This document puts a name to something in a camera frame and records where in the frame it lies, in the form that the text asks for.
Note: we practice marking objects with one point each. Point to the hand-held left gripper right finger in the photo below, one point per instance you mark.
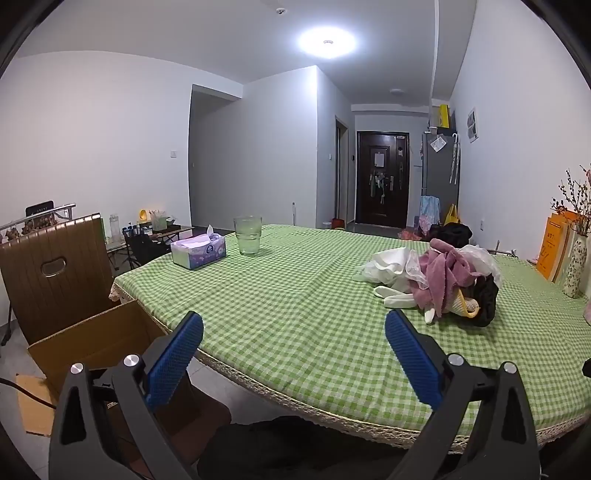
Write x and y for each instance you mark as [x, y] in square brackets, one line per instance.
[413, 355]

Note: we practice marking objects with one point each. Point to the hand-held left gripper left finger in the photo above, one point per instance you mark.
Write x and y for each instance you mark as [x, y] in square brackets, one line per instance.
[175, 360]

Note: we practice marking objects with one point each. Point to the brown cardboard box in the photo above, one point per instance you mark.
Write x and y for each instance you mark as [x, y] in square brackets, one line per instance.
[92, 332]

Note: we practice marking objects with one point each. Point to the black cloth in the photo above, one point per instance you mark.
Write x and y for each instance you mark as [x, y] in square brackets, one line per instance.
[487, 300]

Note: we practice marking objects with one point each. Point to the pile of mixed clothes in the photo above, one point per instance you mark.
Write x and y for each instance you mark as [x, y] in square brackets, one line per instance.
[392, 265]

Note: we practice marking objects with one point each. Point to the purple tissue box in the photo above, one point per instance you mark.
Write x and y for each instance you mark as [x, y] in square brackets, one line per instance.
[198, 254]

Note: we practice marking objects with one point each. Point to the black folding chair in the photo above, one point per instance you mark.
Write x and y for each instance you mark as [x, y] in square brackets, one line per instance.
[145, 249]

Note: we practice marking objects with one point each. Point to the red plastic bag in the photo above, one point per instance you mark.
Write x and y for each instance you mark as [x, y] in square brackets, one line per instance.
[410, 235]

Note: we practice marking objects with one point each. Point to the green checkered tablecloth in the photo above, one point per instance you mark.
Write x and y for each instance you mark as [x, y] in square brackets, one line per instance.
[300, 300]

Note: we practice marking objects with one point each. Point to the black bag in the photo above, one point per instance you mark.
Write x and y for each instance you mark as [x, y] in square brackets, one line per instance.
[452, 233]

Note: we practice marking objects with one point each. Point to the low folding table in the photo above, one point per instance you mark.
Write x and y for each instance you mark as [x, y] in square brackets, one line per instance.
[178, 229]

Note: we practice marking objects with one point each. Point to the clear glass cup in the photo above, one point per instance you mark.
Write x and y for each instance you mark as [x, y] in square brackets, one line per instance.
[248, 240]

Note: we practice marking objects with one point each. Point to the light blue printed cloth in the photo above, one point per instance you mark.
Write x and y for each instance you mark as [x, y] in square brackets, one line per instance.
[428, 214]

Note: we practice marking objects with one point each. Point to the yellow bag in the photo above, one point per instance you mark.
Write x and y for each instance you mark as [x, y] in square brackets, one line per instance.
[451, 217]

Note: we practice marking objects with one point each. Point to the clear plastic bottle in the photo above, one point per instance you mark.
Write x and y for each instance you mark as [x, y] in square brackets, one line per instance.
[113, 228]

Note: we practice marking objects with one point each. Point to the red bin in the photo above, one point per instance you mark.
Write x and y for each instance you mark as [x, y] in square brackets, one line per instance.
[339, 224]

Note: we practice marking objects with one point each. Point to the dark entrance door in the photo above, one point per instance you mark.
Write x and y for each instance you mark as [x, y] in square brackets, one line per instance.
[369, 194]

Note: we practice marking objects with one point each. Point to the grey refrigerator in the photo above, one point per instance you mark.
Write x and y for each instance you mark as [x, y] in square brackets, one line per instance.
[438, 184]

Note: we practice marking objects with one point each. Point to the orange book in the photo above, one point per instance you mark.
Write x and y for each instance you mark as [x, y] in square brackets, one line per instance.
[551, 249]

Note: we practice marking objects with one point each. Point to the floral vase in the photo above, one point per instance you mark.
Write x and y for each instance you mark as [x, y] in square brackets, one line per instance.
[575, 272]

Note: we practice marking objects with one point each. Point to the metal drying rack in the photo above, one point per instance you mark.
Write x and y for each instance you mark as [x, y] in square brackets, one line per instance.
[41, 221]

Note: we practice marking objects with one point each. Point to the white door notice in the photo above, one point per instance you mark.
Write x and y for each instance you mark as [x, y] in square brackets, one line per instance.
[379, 158]

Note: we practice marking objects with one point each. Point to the white hanging umbrella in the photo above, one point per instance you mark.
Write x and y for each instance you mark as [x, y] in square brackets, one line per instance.
[455, 157]

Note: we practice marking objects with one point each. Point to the black box device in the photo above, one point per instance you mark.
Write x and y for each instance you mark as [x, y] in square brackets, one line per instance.
[39, 208]

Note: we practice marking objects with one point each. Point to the dried flower branches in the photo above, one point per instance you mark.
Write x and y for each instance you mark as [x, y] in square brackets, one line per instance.
[577, 203]

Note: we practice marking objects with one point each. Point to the yellow box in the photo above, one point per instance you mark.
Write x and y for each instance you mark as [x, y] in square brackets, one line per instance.
[443, 115]

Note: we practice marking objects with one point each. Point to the round ceiling lamp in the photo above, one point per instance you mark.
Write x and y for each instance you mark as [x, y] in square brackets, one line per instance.
[328, 42]

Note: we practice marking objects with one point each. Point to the wall poster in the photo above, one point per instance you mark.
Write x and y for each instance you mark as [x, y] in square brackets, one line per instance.
[471, 125]

